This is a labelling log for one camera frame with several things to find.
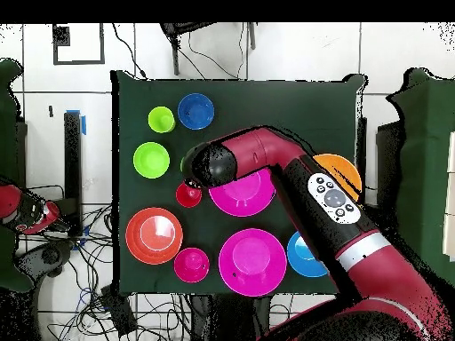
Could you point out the red plastic cup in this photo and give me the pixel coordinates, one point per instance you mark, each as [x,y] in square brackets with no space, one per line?
[186,199]

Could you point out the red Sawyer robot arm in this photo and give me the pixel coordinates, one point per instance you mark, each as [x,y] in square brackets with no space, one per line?
[10,202]
[263,149]

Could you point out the large pink bowl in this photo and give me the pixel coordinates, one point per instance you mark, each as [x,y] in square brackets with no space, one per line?
[241,199]
[252,262]

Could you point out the small green bowl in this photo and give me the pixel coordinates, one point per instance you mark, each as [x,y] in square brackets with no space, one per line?
[151,160]

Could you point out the small dark blue bowl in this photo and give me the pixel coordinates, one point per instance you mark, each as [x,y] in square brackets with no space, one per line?
[196,111]

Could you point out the small magenta bowl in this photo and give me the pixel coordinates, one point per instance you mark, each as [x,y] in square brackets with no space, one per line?
[191,265]

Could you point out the red-orange wide bowl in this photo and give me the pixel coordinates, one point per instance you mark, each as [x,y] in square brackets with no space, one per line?
[154,236]

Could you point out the lime green plastic cup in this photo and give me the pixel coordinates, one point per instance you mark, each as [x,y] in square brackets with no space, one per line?
[161,119]

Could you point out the dark green table cloth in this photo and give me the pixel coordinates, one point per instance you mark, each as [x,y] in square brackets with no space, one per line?
[284,106]
[426,142]
[7,106]

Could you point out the light blue bowl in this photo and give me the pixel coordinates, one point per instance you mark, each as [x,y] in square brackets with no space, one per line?
[302,259]

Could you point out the large orange bowl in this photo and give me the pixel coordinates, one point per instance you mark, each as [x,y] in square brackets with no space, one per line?
[341,167]

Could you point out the black metal stand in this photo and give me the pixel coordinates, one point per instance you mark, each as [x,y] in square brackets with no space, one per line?
[175,53]

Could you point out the black power box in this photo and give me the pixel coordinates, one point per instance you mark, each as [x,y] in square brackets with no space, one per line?
[119,312]

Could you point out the small black item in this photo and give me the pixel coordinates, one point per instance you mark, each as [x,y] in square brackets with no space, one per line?
[51,111]

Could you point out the white boxes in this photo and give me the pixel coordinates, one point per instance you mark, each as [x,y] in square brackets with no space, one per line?
[450,231]

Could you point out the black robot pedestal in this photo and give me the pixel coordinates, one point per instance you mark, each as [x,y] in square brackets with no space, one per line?
[231,319]

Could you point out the black post with blue tape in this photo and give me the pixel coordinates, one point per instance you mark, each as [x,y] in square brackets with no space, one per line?
[73,160]

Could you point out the black pedestal foot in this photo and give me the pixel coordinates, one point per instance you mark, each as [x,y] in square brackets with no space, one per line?
[49,255]

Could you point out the black square frame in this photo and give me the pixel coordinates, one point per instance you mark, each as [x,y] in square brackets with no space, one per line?
[102,42]

